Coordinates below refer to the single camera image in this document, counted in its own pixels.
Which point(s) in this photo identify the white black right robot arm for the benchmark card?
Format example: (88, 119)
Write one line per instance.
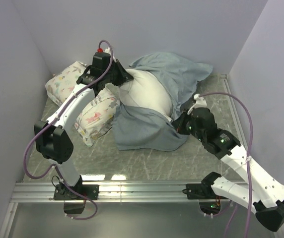
(264, 196)

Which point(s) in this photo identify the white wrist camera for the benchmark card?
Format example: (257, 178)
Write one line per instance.
(106, 50)
(197, 102)

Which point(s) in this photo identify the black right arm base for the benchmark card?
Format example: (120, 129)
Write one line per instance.
(209, 202)

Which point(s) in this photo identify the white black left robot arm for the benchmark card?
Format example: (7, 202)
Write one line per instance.
(52, 139)

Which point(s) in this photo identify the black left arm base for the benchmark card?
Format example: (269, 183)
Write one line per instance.
(76, 198)

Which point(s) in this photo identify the blue fish print pillowcase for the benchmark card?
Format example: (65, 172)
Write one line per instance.
(138, 128)

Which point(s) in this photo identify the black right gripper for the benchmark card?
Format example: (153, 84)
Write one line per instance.
(178, 125)

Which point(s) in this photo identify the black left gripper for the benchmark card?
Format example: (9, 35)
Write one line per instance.
(124, 76)

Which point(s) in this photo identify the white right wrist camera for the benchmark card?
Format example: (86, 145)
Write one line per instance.
(197, 102)

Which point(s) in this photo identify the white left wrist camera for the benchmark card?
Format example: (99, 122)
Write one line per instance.
(106, 50)

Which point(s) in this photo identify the white floral print pillow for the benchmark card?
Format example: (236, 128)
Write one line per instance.
(96, 118)

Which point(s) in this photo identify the aluminium front rail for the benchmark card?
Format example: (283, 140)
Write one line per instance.
(109, 192)

